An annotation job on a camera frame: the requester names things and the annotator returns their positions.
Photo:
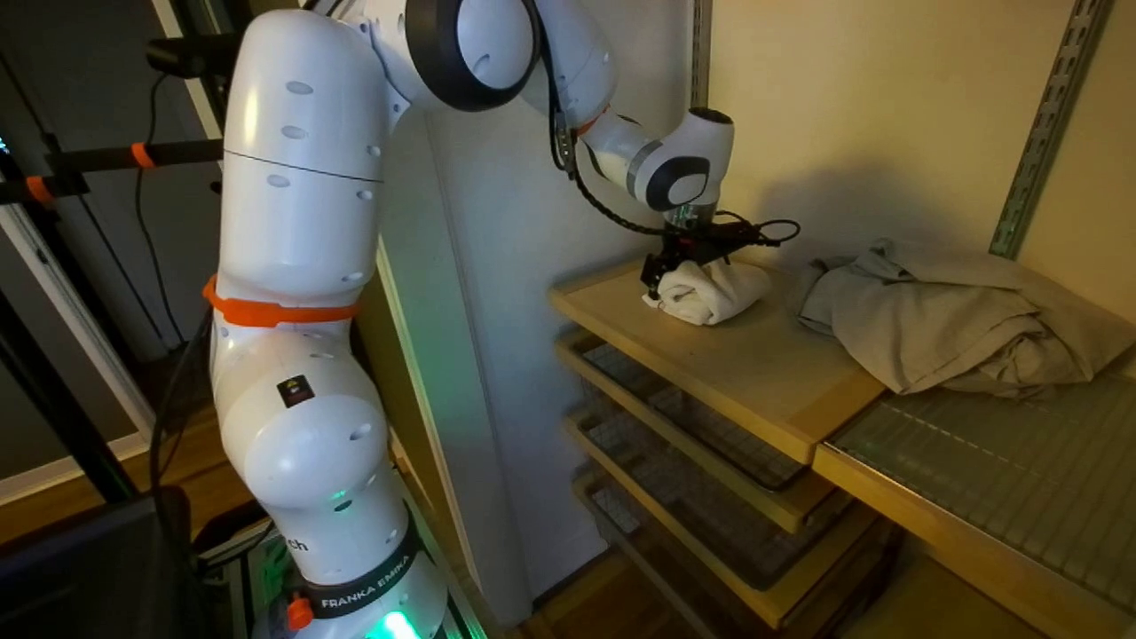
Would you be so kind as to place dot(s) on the slim metal wall rail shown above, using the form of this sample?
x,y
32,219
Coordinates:
x,y
697,58

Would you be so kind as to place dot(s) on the perforated metal wall rail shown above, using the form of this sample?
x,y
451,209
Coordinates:
x,y
1048,130

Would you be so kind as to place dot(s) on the black monitor box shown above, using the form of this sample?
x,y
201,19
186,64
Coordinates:
x,y
83,572

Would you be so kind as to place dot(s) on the tall white panel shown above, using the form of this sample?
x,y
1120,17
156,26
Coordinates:
x,y
510,356

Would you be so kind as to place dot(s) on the white kitchen towel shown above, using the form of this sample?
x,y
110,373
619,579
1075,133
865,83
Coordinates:
x,y
715,296

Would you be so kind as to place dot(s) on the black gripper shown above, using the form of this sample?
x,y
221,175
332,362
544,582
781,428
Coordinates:
x,y
705,243

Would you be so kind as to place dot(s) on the black stand frame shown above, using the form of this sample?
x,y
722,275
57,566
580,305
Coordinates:
x,y
72,165

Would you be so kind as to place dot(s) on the solid wooden shelf board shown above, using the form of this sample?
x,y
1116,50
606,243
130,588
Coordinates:
x,y
733,356

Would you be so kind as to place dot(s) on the wooden tray with mesh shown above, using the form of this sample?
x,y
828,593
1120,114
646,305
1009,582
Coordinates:
x,y
679,412
697,510
639,537

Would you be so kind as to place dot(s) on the white framed board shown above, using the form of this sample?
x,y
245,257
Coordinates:
x,y
72,342

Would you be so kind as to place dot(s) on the wide wooden shelf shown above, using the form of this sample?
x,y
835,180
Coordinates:
x,y
945,510

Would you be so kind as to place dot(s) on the grey ribbed shelf mat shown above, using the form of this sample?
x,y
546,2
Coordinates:
x,y
1016,475

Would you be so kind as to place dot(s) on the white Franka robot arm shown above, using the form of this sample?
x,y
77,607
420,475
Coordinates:
x,y
305,237

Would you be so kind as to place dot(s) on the beige crumpled cloth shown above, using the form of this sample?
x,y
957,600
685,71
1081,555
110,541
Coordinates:
x,y
970,325

